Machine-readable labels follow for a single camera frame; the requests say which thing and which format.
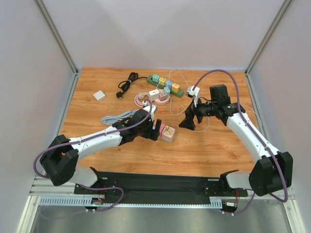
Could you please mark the pink round power strip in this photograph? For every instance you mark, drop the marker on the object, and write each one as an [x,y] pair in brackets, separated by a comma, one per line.
[139,98]

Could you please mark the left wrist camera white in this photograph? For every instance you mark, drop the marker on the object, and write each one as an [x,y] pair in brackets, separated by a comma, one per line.
[149,108]

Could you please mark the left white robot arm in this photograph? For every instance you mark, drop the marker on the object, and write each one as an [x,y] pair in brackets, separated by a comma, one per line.
[60,160]

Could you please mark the grey slotted cable duct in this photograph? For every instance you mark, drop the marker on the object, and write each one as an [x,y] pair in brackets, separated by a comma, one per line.
[93,202]

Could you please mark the yellow charger plug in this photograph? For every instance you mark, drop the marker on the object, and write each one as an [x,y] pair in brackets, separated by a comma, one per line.
[162,81]

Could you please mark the green power strip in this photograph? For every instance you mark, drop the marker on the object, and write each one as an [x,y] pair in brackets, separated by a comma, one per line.
[158,86]

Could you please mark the brown pink charger plug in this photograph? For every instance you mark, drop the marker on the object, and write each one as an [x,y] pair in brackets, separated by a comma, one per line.
[162,96]

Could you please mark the blue charger plug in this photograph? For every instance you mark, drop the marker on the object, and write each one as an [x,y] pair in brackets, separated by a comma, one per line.
[168,84]

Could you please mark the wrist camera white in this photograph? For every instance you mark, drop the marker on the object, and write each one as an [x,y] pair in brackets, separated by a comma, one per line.
[193,93]
[149,108]

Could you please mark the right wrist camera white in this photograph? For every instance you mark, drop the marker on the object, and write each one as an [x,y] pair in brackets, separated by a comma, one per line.
[193,93]

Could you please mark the white charger on pink strip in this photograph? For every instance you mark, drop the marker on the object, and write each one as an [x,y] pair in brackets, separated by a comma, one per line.
[153,94]

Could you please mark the orange charger plug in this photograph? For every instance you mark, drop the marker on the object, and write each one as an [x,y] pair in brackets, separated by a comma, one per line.
[175,88]

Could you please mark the black base mat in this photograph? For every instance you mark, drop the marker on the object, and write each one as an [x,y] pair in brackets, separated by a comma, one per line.
[178,189]

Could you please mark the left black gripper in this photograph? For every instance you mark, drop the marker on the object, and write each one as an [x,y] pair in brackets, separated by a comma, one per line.
[150,129]

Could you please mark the white charger plug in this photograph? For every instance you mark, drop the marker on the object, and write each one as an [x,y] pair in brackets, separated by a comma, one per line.
[99,96]

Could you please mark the teal charger plug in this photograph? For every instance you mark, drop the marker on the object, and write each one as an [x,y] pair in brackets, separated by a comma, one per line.
[155,78]

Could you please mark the light blue power strip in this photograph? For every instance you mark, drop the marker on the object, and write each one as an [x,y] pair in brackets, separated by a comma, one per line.
[109,120]

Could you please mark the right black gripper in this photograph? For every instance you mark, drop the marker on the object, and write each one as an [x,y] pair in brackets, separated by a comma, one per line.
[194,112]

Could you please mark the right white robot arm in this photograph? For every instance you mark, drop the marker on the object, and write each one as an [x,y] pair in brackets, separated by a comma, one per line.
[273,169]

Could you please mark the light blue small charger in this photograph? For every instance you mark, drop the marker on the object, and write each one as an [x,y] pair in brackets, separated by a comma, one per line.
[167,90]

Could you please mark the beige patterned cube charger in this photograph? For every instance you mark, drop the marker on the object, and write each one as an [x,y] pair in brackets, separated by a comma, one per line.
[168,134]

